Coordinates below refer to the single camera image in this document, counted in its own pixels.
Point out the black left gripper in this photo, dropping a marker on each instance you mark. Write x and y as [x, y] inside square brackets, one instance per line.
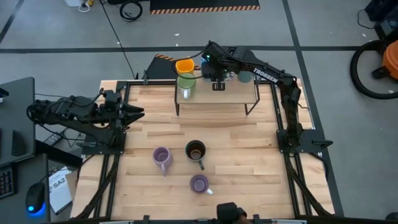
[112, 105]

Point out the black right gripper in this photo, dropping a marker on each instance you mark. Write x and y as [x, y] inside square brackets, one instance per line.
[217, 65]

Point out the yellow mug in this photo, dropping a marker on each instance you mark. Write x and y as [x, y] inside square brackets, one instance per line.
[185, 67]

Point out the ribbed lilac mug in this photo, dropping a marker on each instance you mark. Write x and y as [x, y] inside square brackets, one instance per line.
[161, 155]

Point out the dark teal mug brown interior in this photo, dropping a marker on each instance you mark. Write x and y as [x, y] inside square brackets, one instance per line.
[195, 149]

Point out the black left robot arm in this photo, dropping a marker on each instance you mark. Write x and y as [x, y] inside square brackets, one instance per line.
[87, 130]

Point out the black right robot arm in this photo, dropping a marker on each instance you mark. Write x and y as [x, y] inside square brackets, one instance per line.
[267, 76]

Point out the wooden shelf black legs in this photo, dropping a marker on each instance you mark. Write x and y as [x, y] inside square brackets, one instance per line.
[230, 96]

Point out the small black striped-edge floor mat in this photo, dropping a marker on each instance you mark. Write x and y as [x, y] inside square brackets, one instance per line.
[161, 68]

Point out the black power adapter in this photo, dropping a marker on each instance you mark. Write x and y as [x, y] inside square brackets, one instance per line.
[53, 138]

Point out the large black striped-edge floor mat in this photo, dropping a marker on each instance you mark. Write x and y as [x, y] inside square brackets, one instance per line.
[202, 4]

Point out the purple and white mug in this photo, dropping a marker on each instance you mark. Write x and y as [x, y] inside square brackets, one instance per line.
[199, 184]

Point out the white printed paper sheet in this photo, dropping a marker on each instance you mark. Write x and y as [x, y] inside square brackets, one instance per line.
[59, 193]

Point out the dark grey desk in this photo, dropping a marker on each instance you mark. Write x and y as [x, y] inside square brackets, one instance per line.
[18, 109]

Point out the white container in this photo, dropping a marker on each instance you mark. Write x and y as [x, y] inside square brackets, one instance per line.
[74, 2]

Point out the person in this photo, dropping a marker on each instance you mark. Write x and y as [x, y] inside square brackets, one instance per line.
[228, 211]

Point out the black computer mouse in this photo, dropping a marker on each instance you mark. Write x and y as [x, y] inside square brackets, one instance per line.
[35, 196]

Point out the black keyboard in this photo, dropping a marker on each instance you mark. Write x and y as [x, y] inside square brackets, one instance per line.
[6, 183]

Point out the orange vacuum cleaner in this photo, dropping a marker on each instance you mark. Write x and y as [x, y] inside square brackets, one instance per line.
[391, 60]

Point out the black equipment case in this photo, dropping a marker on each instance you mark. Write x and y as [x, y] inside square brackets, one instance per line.
[385, 18]

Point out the black metal table frame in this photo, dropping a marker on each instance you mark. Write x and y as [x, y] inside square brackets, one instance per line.
[149, 82]

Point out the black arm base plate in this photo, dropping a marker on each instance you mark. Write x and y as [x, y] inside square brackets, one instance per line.
[102, 151]
[311, 137]

